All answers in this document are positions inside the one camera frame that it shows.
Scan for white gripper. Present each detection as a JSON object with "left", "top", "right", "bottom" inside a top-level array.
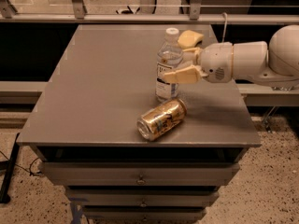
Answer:
[{"left": 162, "top": 42, "right": 233, "bottom": 84}]

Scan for clear plastic water bottle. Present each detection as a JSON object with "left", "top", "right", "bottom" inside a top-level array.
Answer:
[{"left": 155, "top": 28, "right": 183, "bottom": 102}]

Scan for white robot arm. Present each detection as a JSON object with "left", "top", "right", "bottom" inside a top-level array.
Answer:
[{"left": 162, "top": 25, "right": 299, "bottom": 89}]

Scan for orange gold soda can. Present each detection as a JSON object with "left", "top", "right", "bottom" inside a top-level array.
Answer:
[{"left": 136, "top": 98, "right": 187, "bottom": 141}]

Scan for yellow sponge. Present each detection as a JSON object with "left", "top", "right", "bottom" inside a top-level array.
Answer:
[{"left": 178, "top": 30, "right": 204, "bottom": 49}]

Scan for grey drawer cabinet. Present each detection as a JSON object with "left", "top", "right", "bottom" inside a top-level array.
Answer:
[{"left": 16, "top": 23, "right": 263, "bottom": 224}]

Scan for top grey drawer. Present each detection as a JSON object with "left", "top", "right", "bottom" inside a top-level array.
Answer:
[{"left": 40, "top": 162, "right": 239, "bottom": 187}]

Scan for grey drawer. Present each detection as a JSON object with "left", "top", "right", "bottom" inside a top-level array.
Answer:
[
  {"left": 83, "top": 206, "right": 206, "bottom": 221},
  {"left": 40, "top": 162, "right": 239, "bottom": 187},
  {"left": 66, "top": 189, "right": 219, "bottom": 207}
]

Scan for middle grey drawer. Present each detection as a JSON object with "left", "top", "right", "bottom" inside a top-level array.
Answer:
[{"left": 66, "top": 189, "right": 219, "bottom": 207}]

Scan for bottom grey drawer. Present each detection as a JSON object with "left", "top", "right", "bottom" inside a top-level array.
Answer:
[{"left": 83, "top": 206, "right": 206, "bottom": 221}]

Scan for black floor stand leg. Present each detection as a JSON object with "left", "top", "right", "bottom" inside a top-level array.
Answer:
[{"left": 0, "top": 133, "right": 20, "bottom": 203}]

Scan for white hanging cable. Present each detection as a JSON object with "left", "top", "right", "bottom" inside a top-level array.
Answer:
[{"left": 220, "top": 12, "right": 229, "bottom": 44}]

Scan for metal railing frame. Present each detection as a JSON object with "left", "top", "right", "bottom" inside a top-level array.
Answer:
[{"left": 0, "top": 0, "right": 299, "bottom": 24}]

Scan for black floor cable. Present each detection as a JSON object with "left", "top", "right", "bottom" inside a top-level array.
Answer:
[{"left": 0, "top": 150, "right": 43, "bottom": 177}]

